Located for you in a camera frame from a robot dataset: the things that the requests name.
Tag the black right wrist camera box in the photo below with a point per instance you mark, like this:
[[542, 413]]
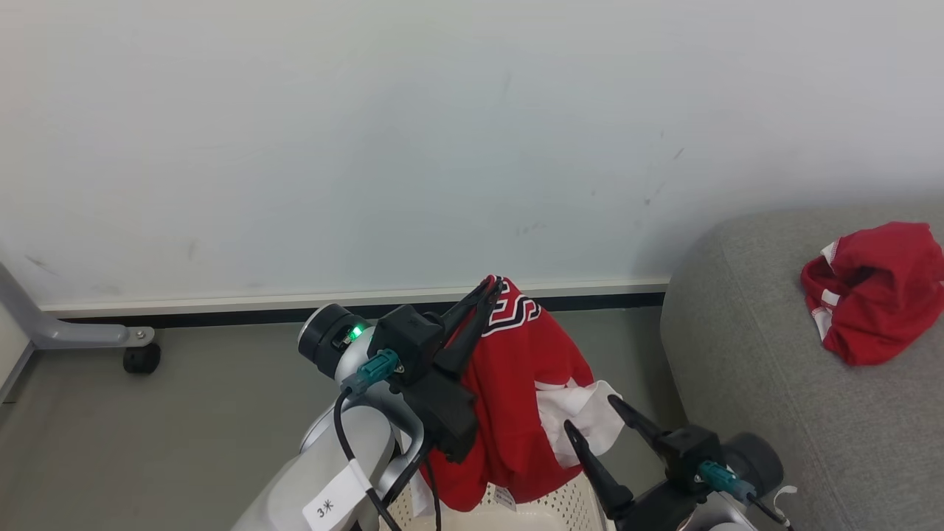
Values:
[[689, 453]]

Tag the grey metal stand leg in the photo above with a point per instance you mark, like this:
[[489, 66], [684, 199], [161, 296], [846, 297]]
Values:
[[66, 333]]

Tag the white paper label tag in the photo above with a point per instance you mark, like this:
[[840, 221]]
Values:
[[335, 498]]

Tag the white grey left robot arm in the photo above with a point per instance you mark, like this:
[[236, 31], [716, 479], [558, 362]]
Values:
[[354, 450]]

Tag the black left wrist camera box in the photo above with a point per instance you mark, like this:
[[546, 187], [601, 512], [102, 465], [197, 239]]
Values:
[[405, 339]]

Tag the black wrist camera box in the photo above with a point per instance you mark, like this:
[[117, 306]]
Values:
[[405, 339], [689, 453]]

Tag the black caster wheel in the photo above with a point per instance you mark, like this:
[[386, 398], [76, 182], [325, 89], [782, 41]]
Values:
[[141, 358]]

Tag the red shorts with white trim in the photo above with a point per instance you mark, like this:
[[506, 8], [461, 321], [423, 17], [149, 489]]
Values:
[[877, 295]]

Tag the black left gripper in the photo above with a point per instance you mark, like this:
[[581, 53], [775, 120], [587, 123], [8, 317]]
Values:
[[446, 413]]

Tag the white and black baseboard strip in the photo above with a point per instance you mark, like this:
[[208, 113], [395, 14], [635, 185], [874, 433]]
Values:
[[221, 310]]

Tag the beige perforated plastic laundry basket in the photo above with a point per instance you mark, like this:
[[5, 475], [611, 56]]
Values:
[[553, 512]]

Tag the red jersey with black-white lettering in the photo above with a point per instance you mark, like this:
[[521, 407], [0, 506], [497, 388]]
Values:
[[516, 369]]

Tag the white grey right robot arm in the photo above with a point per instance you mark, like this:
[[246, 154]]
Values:
[[752, 457]]

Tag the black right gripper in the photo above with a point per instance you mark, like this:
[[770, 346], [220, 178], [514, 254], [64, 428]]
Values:
[[656, 512]]

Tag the grey fabric sofa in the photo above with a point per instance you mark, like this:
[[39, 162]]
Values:
[[774, 413]]

